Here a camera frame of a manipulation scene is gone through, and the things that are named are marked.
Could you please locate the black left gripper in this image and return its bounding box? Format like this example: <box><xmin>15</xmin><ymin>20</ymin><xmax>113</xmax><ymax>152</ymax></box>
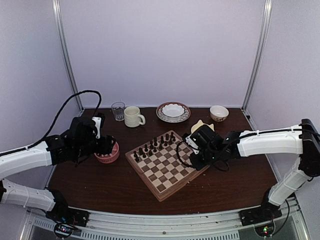
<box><xmin>74</xmin><ymin>134</ymin><xmax>116</xmax><ymax>159</ymax></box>

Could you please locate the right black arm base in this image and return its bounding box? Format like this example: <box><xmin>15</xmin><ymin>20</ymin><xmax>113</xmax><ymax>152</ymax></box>
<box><xmin>239</xmin><ymin>206</ymin><xmax>282</xmax><ymax>226</ymax></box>

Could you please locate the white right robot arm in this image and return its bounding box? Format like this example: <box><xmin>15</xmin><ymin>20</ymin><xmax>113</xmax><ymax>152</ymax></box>
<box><xmin>184</xmin><ymin>118</ymin><xmax>320</xmax><ymax>221</ymax></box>

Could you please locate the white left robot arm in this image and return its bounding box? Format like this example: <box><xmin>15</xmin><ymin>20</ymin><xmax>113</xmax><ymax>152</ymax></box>
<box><xmin>0</xmin><ymin>116</ymin><xmax>116</xmax><ymax>222</ymax></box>

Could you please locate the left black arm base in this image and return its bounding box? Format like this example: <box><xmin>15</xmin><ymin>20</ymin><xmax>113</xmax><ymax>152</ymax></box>
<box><xmin>46</xmin><ymin>207</ymin><xmax>90</xmax><ymax>227</ymax></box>

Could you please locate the wooden chess board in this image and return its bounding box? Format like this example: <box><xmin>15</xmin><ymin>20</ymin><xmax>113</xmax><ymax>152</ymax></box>
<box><xmin>125</xmin><ymin>130</ymin><xmax>209</xmax><ymax>202</ymax></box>

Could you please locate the pink cat-ear bowl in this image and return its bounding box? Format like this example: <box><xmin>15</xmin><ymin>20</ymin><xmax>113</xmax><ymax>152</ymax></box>
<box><xmin>94</xmin><ymin>142</ymin><xmax>120</xmax><ymax>164</ymax></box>

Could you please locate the yellow cat-ear bowl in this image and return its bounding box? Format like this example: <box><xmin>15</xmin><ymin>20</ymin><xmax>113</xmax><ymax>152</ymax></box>
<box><xmin>190</xmin><ymin>119</ymin><xmax>215</xmax><ymax>134</ymax></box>

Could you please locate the white floral small bowl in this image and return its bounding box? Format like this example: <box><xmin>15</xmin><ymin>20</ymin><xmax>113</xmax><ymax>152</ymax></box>
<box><xmin>209</xmin><ymin>105</ymin><xmax>229</xmax><ymax>122</ymax></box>

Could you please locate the clear drinking glass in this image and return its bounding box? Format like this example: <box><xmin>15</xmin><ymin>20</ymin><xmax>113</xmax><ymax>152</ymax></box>
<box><xmin>111</xmin><ymin>101</ymin><xmax>126</xmax><ymax>122</ymax></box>

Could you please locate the cream ribbed mug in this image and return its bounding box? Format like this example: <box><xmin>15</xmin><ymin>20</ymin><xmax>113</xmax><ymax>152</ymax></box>
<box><xmin>124</xmin><ymin>106</ymin><xmax>146</xmax><ymax>128</ymax></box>

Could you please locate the patterned brown rim plate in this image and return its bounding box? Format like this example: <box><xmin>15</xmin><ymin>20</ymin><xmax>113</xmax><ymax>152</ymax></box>
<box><xmin>156</xmin><ymin>102</ymin><xmax>191</xmax><ymax>123</ymax></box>

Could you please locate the white scalloped bowl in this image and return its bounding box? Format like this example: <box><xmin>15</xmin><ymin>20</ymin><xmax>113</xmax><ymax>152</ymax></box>
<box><xmin>161</xmin><ymin>103</ymin><xmax>185</xmax><ymax>118</ymax></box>

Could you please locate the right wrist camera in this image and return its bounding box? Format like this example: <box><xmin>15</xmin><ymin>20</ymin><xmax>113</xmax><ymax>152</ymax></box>
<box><xmin>185</xmin><ymin>133</ymin><xmax>200</xmax><ymax>155</ymax></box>

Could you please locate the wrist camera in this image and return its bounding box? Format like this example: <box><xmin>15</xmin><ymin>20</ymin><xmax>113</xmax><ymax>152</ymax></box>
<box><xmin>91</xmin><ymin>112</ymin><xmax>106</xmax><ymax>139</ymax></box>
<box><xmin>185</xmin><ymin>133</ymin><xmax>200</xmax><ymax>155</ymax></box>

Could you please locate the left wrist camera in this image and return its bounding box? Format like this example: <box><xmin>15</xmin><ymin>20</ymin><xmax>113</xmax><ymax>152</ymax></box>
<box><xmin>91</xmin><ymin>112</ymin><xmax>106</xmax><ymax>139</ymax></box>

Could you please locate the right black cable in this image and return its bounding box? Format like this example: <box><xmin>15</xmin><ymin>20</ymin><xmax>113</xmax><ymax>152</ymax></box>
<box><xmin>176</xmin><ymin>141</ymin><xmax>196</xmax><ymax>169</ymax></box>

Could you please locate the black cable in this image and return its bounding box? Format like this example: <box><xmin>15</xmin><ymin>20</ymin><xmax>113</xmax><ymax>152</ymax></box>
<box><xmin>27</xmin><ymin>89</ymin><xmax>103</xmax><ymax>151</ymax></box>
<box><xmin>176</xmin><ymin>141</ymin><xmax>196</xmax><ymax>169</ymax></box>

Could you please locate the left black cable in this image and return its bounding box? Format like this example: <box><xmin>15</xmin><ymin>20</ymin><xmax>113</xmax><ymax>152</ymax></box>
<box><xmin>27</xmin><ymin>89</ymin><xmax>103</xmax><ymax>151</ymax></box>

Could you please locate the right aluminium frame post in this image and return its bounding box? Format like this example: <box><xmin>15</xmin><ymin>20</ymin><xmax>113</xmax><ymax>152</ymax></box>
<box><xmin>241</xmin><ymin>0</ymin><xmax>273</xmax><ymax>112</ymax></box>

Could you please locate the aluminium frame post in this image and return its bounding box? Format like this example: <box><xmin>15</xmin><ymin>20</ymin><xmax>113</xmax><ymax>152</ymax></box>
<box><xmin>241</xmin><ymin>0</ymin><xmax>273</xmax><ymax>112</ymax></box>
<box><xmin>51</xmin><ymin>0</ymin><xmax>84</xmax><ymax>112</ymax></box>

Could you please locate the front aluminium rail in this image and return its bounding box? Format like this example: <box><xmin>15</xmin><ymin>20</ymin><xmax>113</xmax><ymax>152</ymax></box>
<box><xmin>18</xmin><ymin>197</ymin><xmax>311</xmax><ymax>240</ymax></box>

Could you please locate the left aluminium frame post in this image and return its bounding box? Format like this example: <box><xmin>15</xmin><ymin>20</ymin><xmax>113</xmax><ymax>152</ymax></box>
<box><xmin>51</xmin><ymin>0</ymin><xmax>84</xmax><ymax>112</ymax></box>

